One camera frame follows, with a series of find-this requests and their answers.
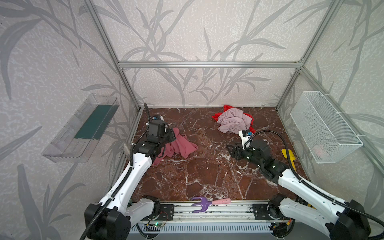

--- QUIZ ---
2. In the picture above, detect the dark pink cloth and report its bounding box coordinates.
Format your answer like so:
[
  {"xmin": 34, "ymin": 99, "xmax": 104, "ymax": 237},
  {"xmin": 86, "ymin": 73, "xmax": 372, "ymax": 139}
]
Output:
[{"xmin": 152, "ymin": 128, "xmax": 198, "ymax": 166}]

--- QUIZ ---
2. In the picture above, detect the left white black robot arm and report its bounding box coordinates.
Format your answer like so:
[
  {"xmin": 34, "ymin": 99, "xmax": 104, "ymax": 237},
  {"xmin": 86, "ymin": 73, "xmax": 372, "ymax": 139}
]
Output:
[{"xmin": 80, "ymin": 119, "xmax": 176, "ymax": 240}]

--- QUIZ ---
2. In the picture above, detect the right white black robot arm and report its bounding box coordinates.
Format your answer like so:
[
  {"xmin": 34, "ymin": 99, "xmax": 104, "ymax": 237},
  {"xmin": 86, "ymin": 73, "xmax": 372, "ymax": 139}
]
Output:
[{"xmin": 226, "ymin": 141, "xmax": 384, "ymax": 240}]

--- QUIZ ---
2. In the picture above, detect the light mauve cloth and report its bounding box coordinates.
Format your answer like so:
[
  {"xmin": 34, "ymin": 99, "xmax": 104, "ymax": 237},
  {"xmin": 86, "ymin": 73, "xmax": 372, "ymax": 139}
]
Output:
[{"xmin": 216, "ymin": 108, "xmax": 253, "ymax": 134}]

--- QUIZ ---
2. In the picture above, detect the red cloth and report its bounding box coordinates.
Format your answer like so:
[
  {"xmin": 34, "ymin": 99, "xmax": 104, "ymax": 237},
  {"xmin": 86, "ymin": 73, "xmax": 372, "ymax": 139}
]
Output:
[{"xmin": 211, "ymin": 104, "xmax": 256, "ymax": 135}]

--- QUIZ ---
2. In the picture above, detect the yellow plastic object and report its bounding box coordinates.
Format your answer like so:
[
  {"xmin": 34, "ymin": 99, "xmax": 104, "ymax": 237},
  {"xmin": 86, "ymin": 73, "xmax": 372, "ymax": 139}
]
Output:
[{"xmin": 281, "ymin": 148, "xmax": 297, "ymax": 172}]

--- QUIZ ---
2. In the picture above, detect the purple pink garden fork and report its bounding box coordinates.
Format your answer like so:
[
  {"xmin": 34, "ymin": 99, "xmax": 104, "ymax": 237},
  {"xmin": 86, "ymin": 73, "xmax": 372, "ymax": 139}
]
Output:
[{"xmin": 191, "ymin": 197, "xmax": 232, "ymax": 214}]

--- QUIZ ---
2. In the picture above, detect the small green circuit board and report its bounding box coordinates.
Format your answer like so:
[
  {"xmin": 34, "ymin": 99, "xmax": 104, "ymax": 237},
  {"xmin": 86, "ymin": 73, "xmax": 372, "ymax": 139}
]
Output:
[{"xmin": 146, "ymin": 221, "xmax": 167, "ymax": 228}]

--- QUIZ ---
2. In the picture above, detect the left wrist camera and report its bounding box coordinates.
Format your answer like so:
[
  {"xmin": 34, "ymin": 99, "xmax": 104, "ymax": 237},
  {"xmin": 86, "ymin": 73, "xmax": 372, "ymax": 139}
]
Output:
[{"xmin": 152, "ymin": 114, "xmax": 164, "ymax": 121}]

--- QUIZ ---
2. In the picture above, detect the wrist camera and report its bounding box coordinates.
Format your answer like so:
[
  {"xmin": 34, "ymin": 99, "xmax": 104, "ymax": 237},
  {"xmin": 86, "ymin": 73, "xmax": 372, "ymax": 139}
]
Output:
[
  {"xmin": 152, "ymin": 114, "xmax": 164, "ymax": 121},
  {"xmin": 239, "ymin": 130, "xmax": 253, "ymax": 148}
]

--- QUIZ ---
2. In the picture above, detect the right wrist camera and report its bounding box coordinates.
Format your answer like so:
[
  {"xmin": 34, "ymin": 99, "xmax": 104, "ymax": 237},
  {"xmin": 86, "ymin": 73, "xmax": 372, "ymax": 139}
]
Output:
[{"xmin": 239, "ymin": 130, "xmax": 253, "ymax": 148}]

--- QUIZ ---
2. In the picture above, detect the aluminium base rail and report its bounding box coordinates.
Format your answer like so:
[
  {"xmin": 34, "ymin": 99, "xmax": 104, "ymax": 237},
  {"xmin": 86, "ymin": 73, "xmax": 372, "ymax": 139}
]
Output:
[{"xmin": 139, "ymin": 200, "xmax": 293, "ymax": 226}]

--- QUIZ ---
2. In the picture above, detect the white wire mesh basket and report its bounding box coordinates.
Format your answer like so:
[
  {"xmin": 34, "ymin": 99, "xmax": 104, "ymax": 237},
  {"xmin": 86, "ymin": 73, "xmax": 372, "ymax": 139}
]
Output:
[{"xmin": 290, "ymin": 91, "xmax": 364, "ymax": 164}]

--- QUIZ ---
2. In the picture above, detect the aluminium frame crossbar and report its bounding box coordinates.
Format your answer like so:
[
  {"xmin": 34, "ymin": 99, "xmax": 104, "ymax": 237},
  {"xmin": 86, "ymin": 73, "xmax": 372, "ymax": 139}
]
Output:
[{"xmin": 118, "ymin": 61, "xmax": 302, "ymax": 69}]

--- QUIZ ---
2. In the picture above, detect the clear plastic wall bin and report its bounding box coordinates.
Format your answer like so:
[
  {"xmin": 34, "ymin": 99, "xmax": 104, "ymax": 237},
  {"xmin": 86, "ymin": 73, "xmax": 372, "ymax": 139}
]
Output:
[{"xmin": 42, "ymin": 94, "xmax": 120, "ymax": 163}]

